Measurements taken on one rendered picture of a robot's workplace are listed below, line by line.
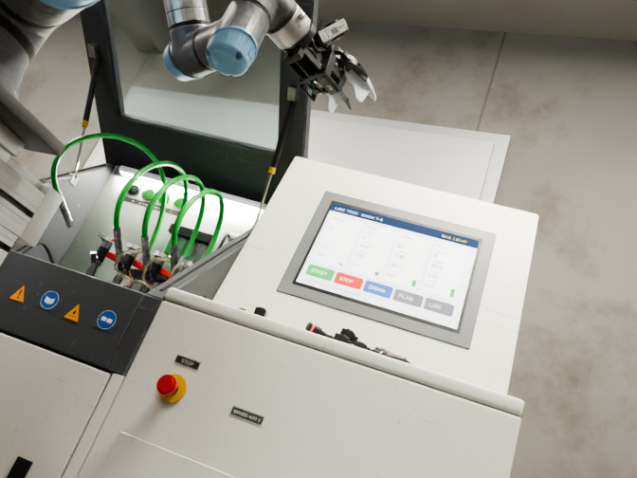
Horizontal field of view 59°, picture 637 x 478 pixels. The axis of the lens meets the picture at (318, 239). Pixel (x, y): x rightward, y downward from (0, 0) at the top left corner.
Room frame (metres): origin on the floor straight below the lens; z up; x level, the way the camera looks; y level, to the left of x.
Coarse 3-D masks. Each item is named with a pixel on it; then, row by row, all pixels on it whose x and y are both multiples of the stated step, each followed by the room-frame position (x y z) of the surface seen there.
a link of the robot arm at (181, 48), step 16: (176, 0) 0.80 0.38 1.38; (192, 0) 0.80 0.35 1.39; (176, 16) 0.81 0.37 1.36; (192, 16) 0.81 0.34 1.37; (208, 16) 0.83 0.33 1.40; (176, 32) 0.83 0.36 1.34; (192, 32) 0.82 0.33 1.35; (176, 48) 0.84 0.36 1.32; (192, 48) 0.81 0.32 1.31; (176, 64) 0.86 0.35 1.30; (192, 64) 0.84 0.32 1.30
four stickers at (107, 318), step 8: (16, 288) 1.20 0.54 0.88; (24, 288) 1.19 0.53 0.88; (16, 296) 1.20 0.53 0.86; (24, 296) 1.19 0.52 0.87; (48, 296) 1.18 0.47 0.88; (56, 296) 1.17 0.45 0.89; (40, 304) 1.18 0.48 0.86; (48, 304) 1.18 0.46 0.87; (56, 304) 1.17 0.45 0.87; (72, 304) 1.16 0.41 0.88; (80, 304) 1.16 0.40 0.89; (64, 312) 1.16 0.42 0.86; (72, 312) 1.16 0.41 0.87; (80, 312) 1.16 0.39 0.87; (104, 312) 1.14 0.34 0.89; (112, 312) 1.14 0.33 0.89; (72, 320) 1.16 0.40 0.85; (80, 320) 1.15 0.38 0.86; (104, 320) 1.14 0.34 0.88; (112, 320) 1.14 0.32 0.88; (104, 328) 1.14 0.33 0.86
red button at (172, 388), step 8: (168, 376) 1.06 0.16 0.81; (176, 376) 1.09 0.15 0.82; (160, 384) 1.06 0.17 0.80; (168, 384) 1.05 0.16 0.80; (176, 384) 1.06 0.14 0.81; (184, 384) 1.09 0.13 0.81; (160, 392) 1.06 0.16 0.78; (168, 392) 1.06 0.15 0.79; (176, 392) 1.09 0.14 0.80; (184, 392) 1.08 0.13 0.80; (168, 400) 1.09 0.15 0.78; (176, 400) 1.09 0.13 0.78
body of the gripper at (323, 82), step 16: (304, 48) 0.83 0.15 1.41; (320, 48) 0.86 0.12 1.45; (336, 48) 0.86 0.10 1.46; (288, 64) 0.86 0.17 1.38; (304, 64) 0.86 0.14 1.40; (320, 64) 0.86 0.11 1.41; (336, 64) 0.87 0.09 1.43; (304, 80) 0.88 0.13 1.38; (320, 80) 0.87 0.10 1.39; (336, 80) 0.88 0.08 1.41
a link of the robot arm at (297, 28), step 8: (296, 16) 0.78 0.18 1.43; (304, 16) 0.79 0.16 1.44; (288, 24) 0.79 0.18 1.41; (296, 24) 0.79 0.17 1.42; (304, 24) 0.80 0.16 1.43; (280, 32) 0.80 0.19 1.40; (288, 32) 0.80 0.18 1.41; (296, 32) 0.80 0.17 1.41; (304, 32) 0.81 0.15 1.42; (272, 40) 0.83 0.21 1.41; (280, 40) 0.82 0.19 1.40; (288, 40) 0.81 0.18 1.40; (296, 40) 0.81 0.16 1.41; (288, 48) 0.84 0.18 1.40
